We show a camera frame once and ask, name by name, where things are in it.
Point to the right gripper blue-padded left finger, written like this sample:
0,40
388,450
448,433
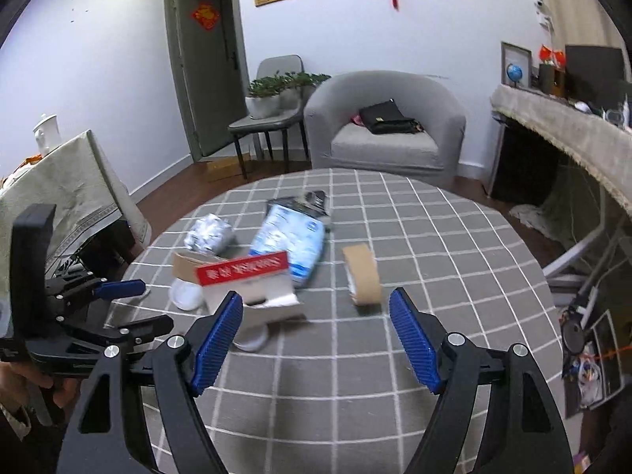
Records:
108,431

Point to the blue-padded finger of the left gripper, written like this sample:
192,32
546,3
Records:
136,334
116,290

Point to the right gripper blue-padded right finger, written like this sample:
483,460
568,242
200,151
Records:
523,430

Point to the silver foil ball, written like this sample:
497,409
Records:
210,235

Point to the red and white carton box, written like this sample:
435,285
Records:
263,282

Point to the blue white tissue pack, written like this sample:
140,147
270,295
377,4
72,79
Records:
294,232

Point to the black snack wrapper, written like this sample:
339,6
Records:
314,204

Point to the brown packing tape roll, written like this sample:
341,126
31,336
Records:
362,275

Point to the person's left hand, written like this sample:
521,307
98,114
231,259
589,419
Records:
21,382

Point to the beige patterned tablecloth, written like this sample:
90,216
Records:
87,193

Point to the white teapot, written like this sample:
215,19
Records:
46,134

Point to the grey checked tablecloth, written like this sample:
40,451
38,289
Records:
331,391

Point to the white potted green plant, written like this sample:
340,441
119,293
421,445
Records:
268,96

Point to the grey armchair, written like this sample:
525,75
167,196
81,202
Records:
337,137

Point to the grey chair with black legs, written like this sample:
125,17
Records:
247,126

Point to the grey green door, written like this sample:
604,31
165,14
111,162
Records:
204,47

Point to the beige lace desk cloth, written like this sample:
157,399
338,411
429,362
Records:
600,147

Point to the black handbag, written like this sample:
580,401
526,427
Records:
386,118

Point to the small blue globe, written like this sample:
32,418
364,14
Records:
514,74

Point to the black monitor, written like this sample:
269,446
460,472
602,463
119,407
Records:
593,74

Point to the framed picture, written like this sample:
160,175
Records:
516,64

